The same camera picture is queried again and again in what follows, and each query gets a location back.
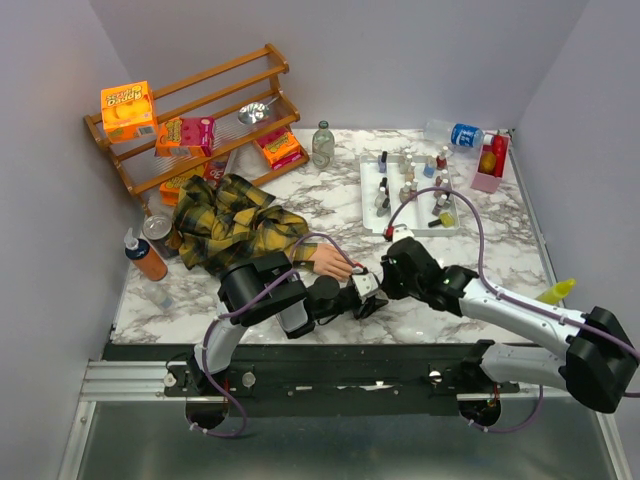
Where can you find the orange box bottom shelf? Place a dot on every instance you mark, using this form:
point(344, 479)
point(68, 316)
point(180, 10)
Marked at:
point(170, 189)

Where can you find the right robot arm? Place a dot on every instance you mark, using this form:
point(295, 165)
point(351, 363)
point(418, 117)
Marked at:
point(587, 354)

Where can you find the pink orange sponge box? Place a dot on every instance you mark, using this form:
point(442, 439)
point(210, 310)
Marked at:
point(186, 137)

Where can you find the red ketchup bottle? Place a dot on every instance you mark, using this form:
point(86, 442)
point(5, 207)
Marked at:
point(499, 149)

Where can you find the white plastic organizer tray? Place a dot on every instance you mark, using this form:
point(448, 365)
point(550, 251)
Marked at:
point(415, 213)

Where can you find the orange spray bottle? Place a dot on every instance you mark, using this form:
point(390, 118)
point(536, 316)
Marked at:
point(144, 257)

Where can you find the yellow lemon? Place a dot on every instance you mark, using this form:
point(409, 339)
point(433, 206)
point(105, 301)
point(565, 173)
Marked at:
point(487, 163)

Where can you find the blue polish bottle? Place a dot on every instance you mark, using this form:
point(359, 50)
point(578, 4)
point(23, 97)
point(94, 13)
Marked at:
point(430, 166)

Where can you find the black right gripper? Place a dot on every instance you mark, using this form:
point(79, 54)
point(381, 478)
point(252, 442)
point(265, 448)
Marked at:
point(387, 281)

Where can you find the orange scrub box large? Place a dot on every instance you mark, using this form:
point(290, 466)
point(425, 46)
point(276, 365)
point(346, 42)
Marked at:
point(128, 112)

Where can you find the glass bottle with cap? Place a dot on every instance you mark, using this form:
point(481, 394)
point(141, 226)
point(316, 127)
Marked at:
point(323, 146)

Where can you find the gold glitter bottle white cap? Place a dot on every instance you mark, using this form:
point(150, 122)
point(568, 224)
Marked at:
point(405, 192)

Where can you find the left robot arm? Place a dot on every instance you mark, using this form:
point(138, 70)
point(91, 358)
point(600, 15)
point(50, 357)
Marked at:
point(256, 290)

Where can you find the purple polish bottle back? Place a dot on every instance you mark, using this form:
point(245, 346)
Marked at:
point(382, 162)

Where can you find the copper glitter bottle white cap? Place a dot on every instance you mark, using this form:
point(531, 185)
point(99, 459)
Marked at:
point(442, 183)

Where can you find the coral polish bottle white cap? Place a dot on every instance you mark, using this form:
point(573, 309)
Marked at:
point(409, 174)

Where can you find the yellow polish bottle black cap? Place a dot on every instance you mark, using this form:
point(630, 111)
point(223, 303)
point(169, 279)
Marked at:
point(445, 220)

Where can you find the mannequin hand with long nails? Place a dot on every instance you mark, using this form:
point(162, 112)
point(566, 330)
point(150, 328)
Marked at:
point(328, 261)

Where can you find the metal spoon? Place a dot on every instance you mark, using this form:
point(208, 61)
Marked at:
point(256, 112)

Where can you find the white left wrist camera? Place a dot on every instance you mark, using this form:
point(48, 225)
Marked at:
point(365, 283)

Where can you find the wooden shelf rack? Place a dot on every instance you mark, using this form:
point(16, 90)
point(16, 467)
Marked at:
point(218, 92)

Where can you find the orange pink box lower shelf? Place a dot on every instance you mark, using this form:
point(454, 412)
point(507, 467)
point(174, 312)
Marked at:
point(279, 148)

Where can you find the yellow object behind arm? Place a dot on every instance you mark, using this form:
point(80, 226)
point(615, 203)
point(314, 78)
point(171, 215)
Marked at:
point(558, 292)

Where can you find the plastic water bottle blue label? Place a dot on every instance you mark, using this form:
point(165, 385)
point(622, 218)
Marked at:
point(457, 134)

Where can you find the metal soda can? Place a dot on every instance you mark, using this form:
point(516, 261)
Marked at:
point(159, 230)

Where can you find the red white package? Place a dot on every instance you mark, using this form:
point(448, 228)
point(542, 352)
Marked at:
point(215, 170)

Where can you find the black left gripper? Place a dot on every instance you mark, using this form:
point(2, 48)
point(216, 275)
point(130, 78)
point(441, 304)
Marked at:
point(368, 307)

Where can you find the silver glitter bottle black cap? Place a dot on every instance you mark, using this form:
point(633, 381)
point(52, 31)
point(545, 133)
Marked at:
point(382, 204)

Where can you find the yellow plaid shirt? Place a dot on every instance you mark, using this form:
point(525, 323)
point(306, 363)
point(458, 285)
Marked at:
point(232, 222)

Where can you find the black mounting rail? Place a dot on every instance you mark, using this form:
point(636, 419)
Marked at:
point(297, 380)

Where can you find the small clear bottle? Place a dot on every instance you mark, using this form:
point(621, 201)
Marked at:
point(158, 295)

